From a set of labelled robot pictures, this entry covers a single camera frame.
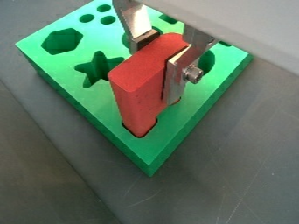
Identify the green shape-sorting block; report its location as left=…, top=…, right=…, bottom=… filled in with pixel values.
left=16, top=0, right=252, bottom=176

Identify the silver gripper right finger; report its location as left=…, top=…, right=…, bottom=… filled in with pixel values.
left=163, top=25, right=219, bottom=105

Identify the red rectangular block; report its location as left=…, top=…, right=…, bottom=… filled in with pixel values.
left=108, top=33, right=187, bottom=137

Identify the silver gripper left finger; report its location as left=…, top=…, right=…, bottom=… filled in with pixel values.
left=112, top=0, right=160, bottom=54

